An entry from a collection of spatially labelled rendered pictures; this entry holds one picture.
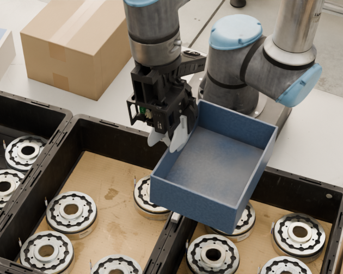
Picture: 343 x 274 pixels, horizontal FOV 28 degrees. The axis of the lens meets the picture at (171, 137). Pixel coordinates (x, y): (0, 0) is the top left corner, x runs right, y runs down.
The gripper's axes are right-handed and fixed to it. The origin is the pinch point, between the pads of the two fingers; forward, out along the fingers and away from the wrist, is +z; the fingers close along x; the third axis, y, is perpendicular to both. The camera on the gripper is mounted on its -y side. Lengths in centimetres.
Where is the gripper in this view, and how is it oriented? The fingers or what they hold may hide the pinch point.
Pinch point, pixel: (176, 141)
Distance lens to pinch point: 116.5
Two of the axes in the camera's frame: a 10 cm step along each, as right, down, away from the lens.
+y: -4.6, 6.4, -6.2
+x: 8.8, 2.5, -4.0
